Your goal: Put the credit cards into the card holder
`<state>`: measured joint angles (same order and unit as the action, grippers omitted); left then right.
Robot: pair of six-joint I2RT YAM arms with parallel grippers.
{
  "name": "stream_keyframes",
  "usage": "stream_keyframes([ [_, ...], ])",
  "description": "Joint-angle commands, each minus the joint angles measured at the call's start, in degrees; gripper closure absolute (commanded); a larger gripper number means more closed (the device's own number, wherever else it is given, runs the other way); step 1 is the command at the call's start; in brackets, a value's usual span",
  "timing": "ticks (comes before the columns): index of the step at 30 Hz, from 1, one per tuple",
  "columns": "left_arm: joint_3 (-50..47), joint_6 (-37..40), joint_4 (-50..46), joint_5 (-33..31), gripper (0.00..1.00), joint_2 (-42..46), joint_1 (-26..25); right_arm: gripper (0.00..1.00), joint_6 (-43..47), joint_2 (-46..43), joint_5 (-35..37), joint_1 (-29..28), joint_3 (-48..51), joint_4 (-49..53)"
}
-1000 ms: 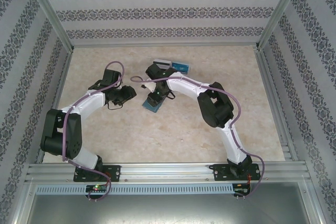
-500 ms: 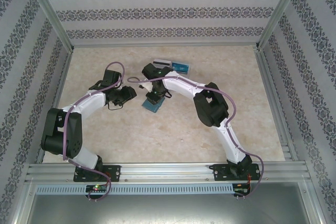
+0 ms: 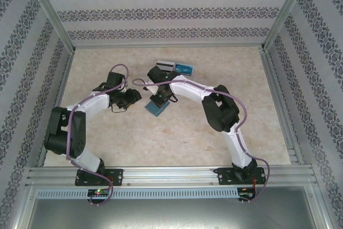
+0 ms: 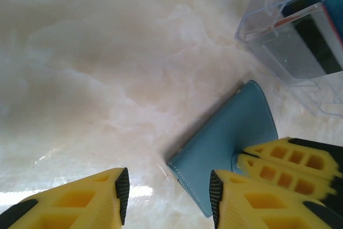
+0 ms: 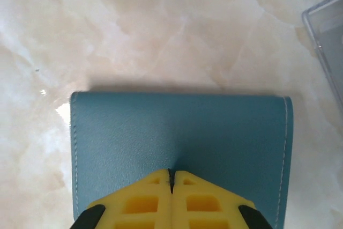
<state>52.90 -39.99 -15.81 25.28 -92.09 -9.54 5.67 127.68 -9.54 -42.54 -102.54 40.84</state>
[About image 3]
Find blue card holder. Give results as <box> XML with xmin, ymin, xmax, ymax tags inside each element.
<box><xmin>145</xmin><ymin>99</ymin><xmax>171</xmax><ymax>117</ymax></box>

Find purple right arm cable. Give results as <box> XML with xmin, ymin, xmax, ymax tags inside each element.
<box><xmin>132</xmin><ymin>78</ymin><xmax>272</xmax><ymax>205</ymax></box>

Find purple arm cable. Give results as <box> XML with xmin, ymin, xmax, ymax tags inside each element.
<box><xmin>65</xmin><ymin>64</ymin><xmax>129</xmax><ymax>206</ymax></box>
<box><xmin>132</xmin><ymin>78</ymin><xmax>272</xmax><ymax>205</ymax></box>

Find aluminium mounting rail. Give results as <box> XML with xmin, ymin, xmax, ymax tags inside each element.
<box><xmin>25</xmin><ymin>166</ymin><xmax>317</xmax><ymax>187</ymax></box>

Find thin aluminium wall rail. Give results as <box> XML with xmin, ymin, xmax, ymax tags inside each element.
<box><xmin>72</xmin><ymin>42</ymin><xmax>266</xmax><ymax>49</ymax></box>

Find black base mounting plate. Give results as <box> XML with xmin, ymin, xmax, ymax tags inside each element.
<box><xmin>217</xmin><ymin>167</ymin><xmax>268</xmax><ymax>186</ymax></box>
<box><xmin>76</xmin><ymin>168</ymin><xmax>124</xmax><ymax>187</ymax></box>

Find aluminium frame post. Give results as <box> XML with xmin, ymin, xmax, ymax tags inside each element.
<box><xmin>259</xmin><ymin>0</ymin><xmax>314</xmax><ymax>53</ymax></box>
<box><xmin>25</xmin><ymin>0</ymin><xmax>77</xmax><ymax>53</ymax></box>

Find clear acrylic card stand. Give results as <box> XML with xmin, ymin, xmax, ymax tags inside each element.
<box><xmin>155</xmin><ymin>59</ymin><xmax>196</xmax><ymax>81</ymax></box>

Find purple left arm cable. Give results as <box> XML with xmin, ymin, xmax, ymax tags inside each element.
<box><xmin>65</xmin><ymin>64</ymin><xmax>129</xmax><ymax>206</ymax></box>

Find grey slotted cable duct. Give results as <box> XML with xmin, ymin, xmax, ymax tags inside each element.
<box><xmin>36</xmin><ymin>187</ymin><xmax>239</xmax><ymax>200</ymax></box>

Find aluminium side rail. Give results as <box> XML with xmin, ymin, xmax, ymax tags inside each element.
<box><xmin>36</xmin><ymin>50</ymin><xmax>77</xmax><ymax>167</ymax></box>
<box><xmin>261</xmin><ymin>49</ymin><xmax>305</xmax><ymax>165</ymax></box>

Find small controller board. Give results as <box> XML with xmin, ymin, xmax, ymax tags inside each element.
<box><xmin>87</xmin><ymin>189</ymin><xmax>110</xmax><ymax>197</ymax></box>
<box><xmin>239</xmin><ymin>191</ymin><xmax>257</xmax><ymax>200</ymax></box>

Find grey metal sheet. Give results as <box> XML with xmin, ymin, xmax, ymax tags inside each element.
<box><xmin>26</xmin><ymin>198</ymin><xmax>329</xmax><ymax>229</ymax></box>

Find blue credit card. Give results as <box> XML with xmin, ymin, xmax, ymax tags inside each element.
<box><xmin>174</xmin><ymin>62</ymin><xmax>196</xmax><ymax>76</ymax></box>

